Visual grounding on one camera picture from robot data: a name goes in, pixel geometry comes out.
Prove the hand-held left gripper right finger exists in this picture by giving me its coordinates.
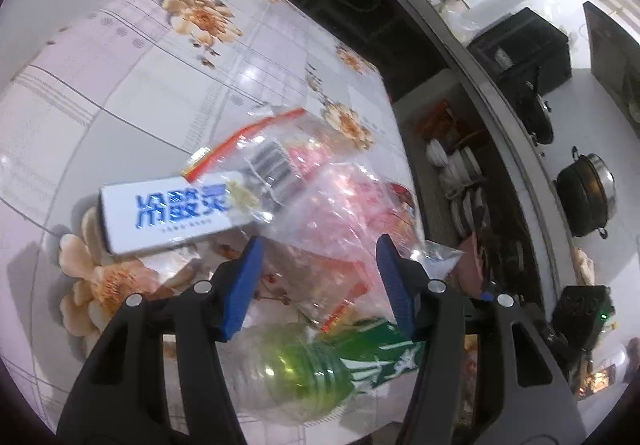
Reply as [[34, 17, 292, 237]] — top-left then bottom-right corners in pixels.
[[375, 233, 586, 445]]

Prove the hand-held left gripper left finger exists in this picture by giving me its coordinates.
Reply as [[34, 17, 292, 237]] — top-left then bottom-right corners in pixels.
[[57, 235, 266, 445]]

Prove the clear plastic bag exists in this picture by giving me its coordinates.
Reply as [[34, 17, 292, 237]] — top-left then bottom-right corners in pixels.
[[260, 160, 466, 331]]

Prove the pale lumpy bag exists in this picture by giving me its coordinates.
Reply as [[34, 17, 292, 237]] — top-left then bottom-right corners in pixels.
[[572, 245, 596, 286]]

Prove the stack of plates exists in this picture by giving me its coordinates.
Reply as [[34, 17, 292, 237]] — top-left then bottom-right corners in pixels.
[[450, 188, 488, 236]]

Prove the green plastic bottle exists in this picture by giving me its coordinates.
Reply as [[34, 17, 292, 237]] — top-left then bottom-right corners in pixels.
[[225, 320, 356, 426]]

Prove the white blue toothpaste box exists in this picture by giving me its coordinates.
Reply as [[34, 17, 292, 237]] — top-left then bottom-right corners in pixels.
[[97, 170, 281, 256]]

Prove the black pot with metal lid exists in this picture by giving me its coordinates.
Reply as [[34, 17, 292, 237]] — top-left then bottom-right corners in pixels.
[[555, 148, 618, 240]]

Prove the stack of white bowls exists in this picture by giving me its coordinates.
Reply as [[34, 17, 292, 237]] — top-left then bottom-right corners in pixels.
[[440, 148, 483, 191]]

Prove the white bowl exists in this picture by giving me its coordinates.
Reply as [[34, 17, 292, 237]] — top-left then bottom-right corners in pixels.
[[426, 139, 448, 166]]

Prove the red box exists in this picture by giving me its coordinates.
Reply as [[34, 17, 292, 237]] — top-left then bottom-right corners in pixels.
[[417, 100, 458, 141]]

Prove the black wok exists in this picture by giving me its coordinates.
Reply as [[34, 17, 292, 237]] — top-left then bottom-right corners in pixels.
[[515, 80, 556, 146]]

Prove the floral tablecloth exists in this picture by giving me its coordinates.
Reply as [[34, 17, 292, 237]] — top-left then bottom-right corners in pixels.
[[0, 0, 426, 445]]

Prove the black range hood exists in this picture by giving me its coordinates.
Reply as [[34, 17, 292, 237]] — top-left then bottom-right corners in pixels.
[[582, 0, 640, 116]]

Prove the white plastic bag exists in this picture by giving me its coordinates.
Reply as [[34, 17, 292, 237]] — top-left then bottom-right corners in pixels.
[[437, 0, 483, 43]]

